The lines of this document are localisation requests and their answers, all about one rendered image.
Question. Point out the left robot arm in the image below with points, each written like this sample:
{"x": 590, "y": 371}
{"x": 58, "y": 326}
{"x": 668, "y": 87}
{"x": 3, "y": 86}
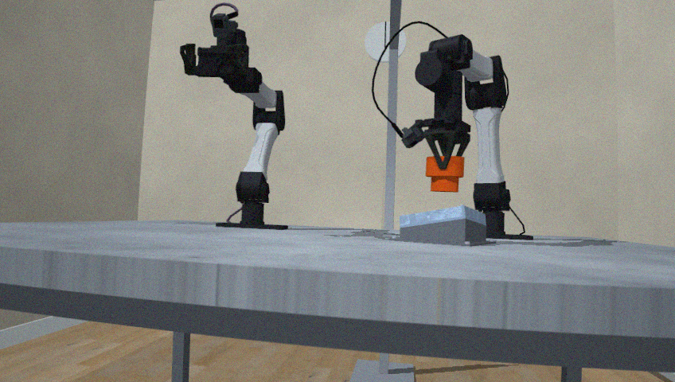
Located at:
{"x": 436, "y": 71}

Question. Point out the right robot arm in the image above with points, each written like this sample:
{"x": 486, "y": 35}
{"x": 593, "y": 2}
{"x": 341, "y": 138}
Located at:
{"x": 252, "y": 183}

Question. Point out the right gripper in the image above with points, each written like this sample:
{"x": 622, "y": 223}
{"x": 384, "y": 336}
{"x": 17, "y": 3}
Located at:
{"x": 235, "y": 64}

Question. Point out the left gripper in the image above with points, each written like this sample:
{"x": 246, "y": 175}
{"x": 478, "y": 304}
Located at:
{"x": 446, "y": 111}

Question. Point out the grey vertical pole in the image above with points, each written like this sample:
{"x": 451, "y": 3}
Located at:
{"x": 384, "y": 371}

